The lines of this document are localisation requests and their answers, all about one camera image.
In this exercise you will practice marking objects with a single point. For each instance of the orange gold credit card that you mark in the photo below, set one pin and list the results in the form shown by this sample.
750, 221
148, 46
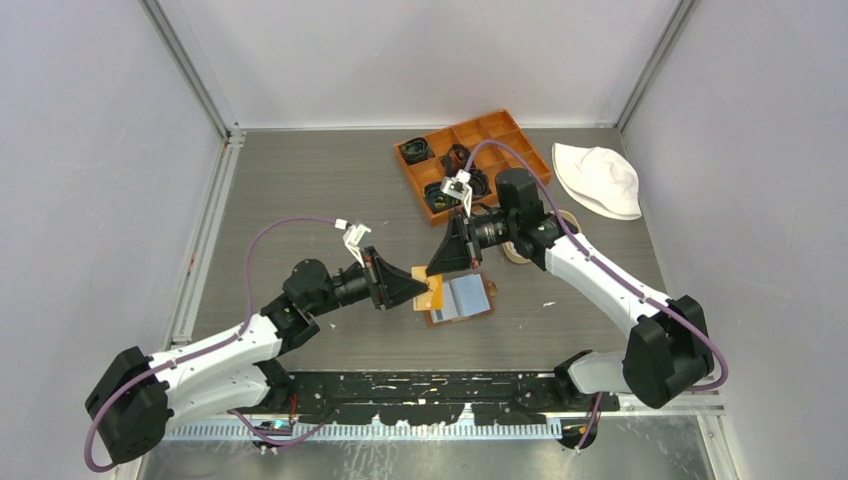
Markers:
433, 298

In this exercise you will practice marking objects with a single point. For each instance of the rolled dark belt top-left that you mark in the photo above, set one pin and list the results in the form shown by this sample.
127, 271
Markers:
415, 150

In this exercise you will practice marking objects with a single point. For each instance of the orange wooden divider tray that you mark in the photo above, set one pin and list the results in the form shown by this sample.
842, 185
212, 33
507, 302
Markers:
516, 151

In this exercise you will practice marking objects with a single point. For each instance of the aluminium frame rail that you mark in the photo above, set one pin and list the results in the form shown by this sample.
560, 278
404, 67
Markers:
164, 403

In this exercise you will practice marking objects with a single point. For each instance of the rolled dark belt centre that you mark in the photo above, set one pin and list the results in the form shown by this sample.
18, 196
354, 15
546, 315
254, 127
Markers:
455, 159

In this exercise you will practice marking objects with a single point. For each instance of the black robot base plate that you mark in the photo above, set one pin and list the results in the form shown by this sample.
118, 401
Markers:
497, 402

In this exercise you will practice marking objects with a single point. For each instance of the white bucket hat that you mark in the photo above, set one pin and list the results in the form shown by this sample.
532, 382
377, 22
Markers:
600, 179

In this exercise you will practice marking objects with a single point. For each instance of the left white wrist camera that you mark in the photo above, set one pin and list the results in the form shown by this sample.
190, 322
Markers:
354, 233

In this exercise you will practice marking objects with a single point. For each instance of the rolled dark belt bottom-left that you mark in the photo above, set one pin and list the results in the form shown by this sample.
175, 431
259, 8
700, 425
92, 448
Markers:
436, 200

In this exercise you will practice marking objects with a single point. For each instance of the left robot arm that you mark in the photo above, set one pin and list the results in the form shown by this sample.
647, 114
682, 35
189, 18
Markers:
283, 325

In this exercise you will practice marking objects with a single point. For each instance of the brown leather card holder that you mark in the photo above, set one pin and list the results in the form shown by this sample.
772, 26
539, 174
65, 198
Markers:
464, 298

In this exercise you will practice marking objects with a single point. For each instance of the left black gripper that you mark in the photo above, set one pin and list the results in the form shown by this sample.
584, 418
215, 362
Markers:
392, 285

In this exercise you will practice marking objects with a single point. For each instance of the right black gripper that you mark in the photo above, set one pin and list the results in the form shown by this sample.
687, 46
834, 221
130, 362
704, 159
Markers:
454, 254

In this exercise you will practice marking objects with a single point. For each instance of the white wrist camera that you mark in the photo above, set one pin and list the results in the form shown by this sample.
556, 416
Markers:
458, 187
354, 233

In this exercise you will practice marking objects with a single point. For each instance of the beige oval card tray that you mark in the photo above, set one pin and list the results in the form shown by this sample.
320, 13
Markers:
513, 255

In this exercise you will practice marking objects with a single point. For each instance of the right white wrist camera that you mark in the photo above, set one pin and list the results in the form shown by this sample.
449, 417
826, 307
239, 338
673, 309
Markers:
458, 187

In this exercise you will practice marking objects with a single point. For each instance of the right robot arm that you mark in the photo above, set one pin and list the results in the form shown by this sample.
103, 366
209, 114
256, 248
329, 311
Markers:
667, 352

